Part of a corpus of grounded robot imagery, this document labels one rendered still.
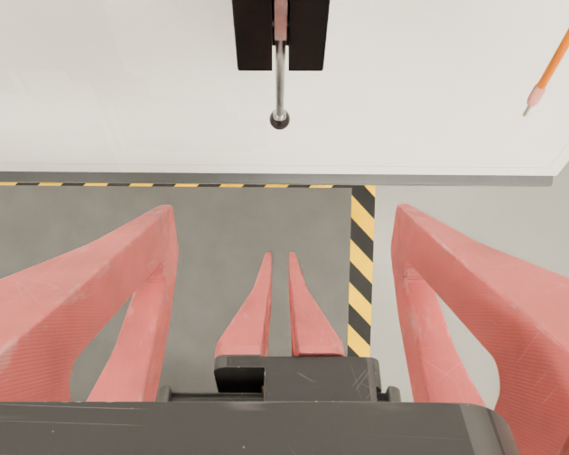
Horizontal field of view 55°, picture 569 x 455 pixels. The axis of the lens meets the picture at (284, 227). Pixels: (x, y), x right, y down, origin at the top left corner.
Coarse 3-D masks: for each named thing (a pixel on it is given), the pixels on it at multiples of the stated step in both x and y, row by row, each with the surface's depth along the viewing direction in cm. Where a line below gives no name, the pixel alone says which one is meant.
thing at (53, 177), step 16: (0, 176) 50; (16, 176) 50; (32, 176) 50; (48, 176) 50; (64, 176) 50; (80, 176) 50; (96, 176) 50; (112, 176) 50; (128, 176) 50; (144, 176) 50; (160, 176) 50; (176, 176) 51; (192, 176) 51; (208, 176) 51; (224, 176) 51; (240, 176) 51; (256, 176) 51; (272, 176) 51; (288, 176) 51; (304, 176) 51; (320, 176) 51; (336, 176) 51; (352, 176) 51; (368, 176) 51; (384, 176) 51; (400, 176) 51; (416, 176) 51; (432, 176) 51; (448, 176) 51; (464, 176) 51; (480, 176) 51; (496, 176) 51; (512, 176) 51; (528, 176) 51; (544, 176) 51
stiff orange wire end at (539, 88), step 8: (568, 32) 23; (568, 40) 23; (560, 48) 24; (560, 56) 24; (552, 64) 25; (544, 72) 25; (552, 72) 25; (544, 80) 26; (536, 88) 26; (544, 88) 26; (528, 96) 27; (536, 96) 26; (528, 104) 27; (536, 104) 27
